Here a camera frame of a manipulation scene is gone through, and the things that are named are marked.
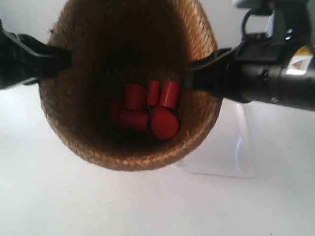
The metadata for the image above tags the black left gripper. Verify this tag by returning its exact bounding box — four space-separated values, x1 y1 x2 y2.
0 26 72 89

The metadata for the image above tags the red cylinder large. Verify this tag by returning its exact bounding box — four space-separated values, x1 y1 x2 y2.
150 107 179 140
124 83 147 111

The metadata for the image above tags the red cylinder large back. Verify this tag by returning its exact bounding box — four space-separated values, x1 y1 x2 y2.
124 83 147 111

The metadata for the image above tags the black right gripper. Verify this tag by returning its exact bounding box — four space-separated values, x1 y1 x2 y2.
182 31 291 104

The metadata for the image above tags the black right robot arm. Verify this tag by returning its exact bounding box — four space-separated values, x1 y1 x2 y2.
182 0 315 111

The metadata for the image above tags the red cylinder large front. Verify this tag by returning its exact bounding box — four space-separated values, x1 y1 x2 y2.
150 107 179 140

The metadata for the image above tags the white rectangular plastic tray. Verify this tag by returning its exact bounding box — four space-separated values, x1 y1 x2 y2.
174 99 256 178

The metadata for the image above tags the red cylinder right upright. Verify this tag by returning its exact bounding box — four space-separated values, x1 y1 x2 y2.
159 80 180 109

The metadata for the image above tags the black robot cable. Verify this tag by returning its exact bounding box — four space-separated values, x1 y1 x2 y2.
241 7 274 47

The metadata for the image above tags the brown woven wicker basket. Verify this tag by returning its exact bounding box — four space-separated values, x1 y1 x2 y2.
39 0 222 171

